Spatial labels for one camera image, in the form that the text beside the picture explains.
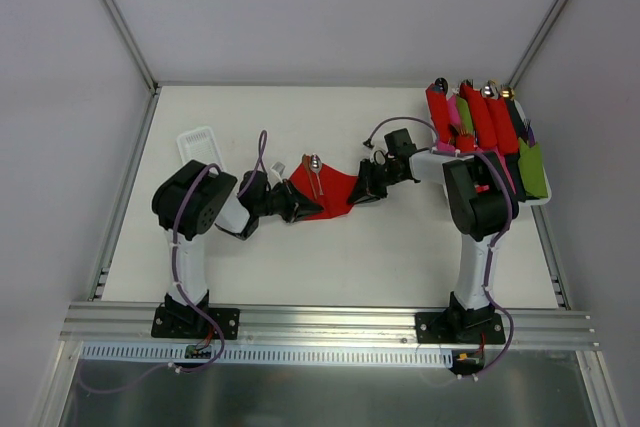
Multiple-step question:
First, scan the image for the red paper napkin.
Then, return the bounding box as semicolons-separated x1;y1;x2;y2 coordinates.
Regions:
289;162;357;221

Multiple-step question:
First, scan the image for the silver ornate spoon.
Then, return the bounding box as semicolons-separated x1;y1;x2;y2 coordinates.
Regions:
310;154;324;196

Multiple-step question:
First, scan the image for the copper knife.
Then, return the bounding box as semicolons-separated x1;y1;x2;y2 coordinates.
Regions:
301;154;318;200

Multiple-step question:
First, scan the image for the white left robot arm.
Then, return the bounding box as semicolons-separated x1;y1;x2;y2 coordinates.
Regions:
151;160;324;340

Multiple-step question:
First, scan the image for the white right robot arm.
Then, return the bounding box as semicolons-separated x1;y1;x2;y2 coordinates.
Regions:
347;129;519;343

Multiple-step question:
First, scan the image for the black rolled napkin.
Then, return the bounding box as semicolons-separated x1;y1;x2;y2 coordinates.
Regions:
504;99;534;202

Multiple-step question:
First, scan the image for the green rolled napkin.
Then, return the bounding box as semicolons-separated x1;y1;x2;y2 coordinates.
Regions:
518;138;548;199

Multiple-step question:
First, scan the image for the white perforated utensil basket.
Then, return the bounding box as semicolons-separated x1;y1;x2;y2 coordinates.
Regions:
176;126;227;171

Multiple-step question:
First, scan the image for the white tray of rolled napkins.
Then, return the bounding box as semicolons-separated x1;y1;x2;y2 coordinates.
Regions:
434;81;552;206

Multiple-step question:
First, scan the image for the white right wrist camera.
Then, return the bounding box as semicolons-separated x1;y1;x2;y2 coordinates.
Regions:
362;140;374;160

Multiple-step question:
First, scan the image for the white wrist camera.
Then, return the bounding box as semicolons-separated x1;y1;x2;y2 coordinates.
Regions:
362;140;374;160
270;162;286;182

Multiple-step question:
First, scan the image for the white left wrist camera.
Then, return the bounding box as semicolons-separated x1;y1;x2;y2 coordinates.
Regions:
270;162;286;182

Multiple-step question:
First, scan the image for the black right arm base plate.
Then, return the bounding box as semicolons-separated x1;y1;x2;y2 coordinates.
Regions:
414;311;506;346

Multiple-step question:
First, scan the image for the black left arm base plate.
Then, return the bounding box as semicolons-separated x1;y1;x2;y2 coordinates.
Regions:
150;304;240;340

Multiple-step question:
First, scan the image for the aluminium front rail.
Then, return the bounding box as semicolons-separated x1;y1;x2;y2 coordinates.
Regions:
60;302;602;351

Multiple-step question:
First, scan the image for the white slotted cable duct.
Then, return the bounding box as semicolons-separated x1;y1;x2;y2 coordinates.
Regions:
79;341;454;369

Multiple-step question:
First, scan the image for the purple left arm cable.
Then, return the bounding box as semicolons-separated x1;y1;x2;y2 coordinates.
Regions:
74;129;269;393

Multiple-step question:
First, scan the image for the left frame post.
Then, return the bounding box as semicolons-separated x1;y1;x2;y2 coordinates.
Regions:
99;0;158;95

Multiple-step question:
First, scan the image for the frame post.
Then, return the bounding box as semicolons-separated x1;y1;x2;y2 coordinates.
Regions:
99;0;158;95
507;0;571;88

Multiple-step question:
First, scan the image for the right frame post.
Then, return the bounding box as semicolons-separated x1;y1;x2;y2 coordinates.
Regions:
507;0;571;88

